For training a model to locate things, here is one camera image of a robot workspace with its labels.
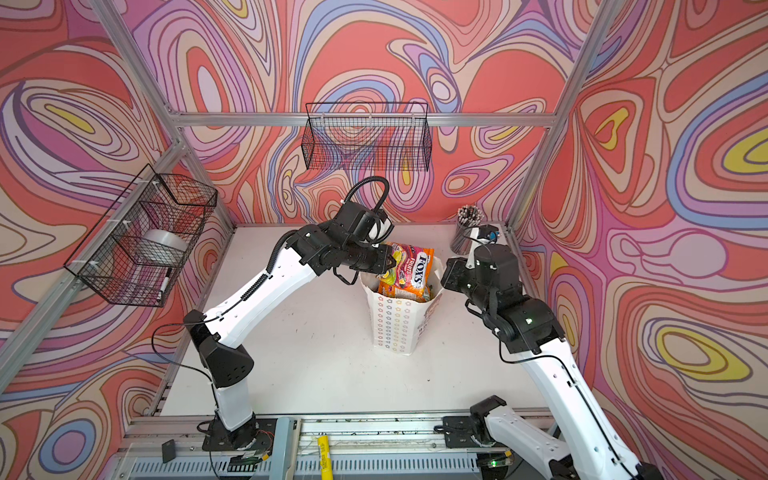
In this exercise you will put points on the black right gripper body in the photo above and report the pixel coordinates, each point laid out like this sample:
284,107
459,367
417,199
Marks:
464,280

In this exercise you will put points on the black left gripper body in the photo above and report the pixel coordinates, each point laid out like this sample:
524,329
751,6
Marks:
367,258

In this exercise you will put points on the red orange Fox's candy bag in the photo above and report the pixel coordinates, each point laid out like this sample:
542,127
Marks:
409,278

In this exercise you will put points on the white printed paper bag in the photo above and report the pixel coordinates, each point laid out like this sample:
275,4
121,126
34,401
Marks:
398,324

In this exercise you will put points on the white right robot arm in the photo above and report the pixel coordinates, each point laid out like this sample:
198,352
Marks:
529,335

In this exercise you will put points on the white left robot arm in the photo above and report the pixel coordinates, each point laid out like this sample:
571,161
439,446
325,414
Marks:
298,257

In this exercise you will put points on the cup of striped straws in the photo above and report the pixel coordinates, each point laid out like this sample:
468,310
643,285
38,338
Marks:
468,217

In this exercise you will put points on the black marker pen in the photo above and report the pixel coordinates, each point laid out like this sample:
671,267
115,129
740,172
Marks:
162,289

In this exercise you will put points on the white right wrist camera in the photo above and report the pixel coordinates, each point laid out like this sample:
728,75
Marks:
482,236

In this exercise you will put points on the black wire basket back wall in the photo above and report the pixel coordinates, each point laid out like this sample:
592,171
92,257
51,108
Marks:
374,136

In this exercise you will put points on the black wire basket wall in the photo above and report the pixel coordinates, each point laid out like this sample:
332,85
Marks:
374,136
111,266

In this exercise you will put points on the black wire basket left wall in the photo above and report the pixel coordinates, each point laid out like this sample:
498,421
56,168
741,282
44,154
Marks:
111,266

